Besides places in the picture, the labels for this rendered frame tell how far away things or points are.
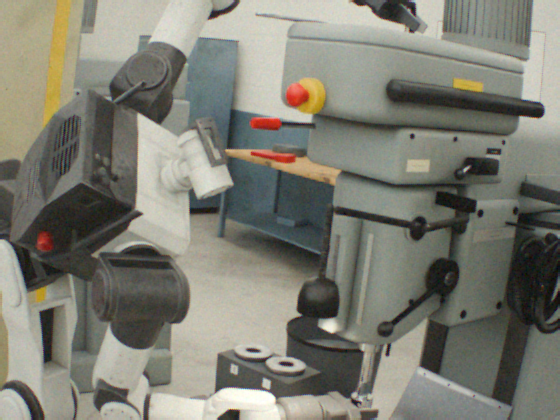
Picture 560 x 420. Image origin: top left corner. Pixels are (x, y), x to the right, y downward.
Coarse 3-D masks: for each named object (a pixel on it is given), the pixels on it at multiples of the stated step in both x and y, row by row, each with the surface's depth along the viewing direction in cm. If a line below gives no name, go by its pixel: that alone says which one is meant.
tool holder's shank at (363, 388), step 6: (366, 354) 152; (372, 354) 152; (366, 360) 152; (372, 360) 152; (366, 366) 152; (372, 366) 153; (366, 372) 152; (372, 372) 153; (360, 378) 153; (366, 378) 153; (360, 384) 153; (366, 384) 153; (360, 390) 153; (366, 390) 153; (360, 396) 154; (366, 396) 154
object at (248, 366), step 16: (224, 352) 181; (240, 352) 178; (256, 352) 182; (272, 352) 181; (224, 368) 179; (240, 368) 175; (256, 368) 173; (272, 368) 171; (288, 368) 172; (304, 368) 173; (224, 384) 179; (240, 384) 176; (256, 384) 173; (272, 384) 169; (288, 384) 167; (304, 384) 171; (224, 416) 180
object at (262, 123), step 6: (252, 120) 136; (258, 120) 135; (264, 120) 136; (270, 120) 137; (276, 120) 138; (252, 126) 136; (258, 126) 136; (264, 126) 136; (270, 126) 137; (276, 126) 138; (282, 126) 139; (288, 126) 140; (294, 126) 141; (300, 126) 142; (306, 126) 143; (312, 126) 144
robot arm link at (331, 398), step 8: (328, 392) 156; (336, 392) 157; (304, 400) 147; (312, 400) 148; (320, 400) 152; (328, 400) 153; (336, 400) 153; (344, 400) 153; (304, 408) 146; (312, 408) 146; (320, 408) 147; (328, 408) 149; (336, 408) 149; (344, 408) 149; (352, 408) 149; (304, 416) 145; (312, 416) 146; (320, 416) 146; (328, 416) 147; (336, 416) 148; (344, 416) 148; (352, 416) 148; (360, 416) 148
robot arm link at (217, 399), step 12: (216, 396) 144; (228, 396) 142; (240, 396) 143; (252, 396) 143; (264, 396) 144; (204, 408) 143; (216, 408) 142; (228, 408) 142; (240, 408) 141; (252, 408) 141; (264, 408) 142
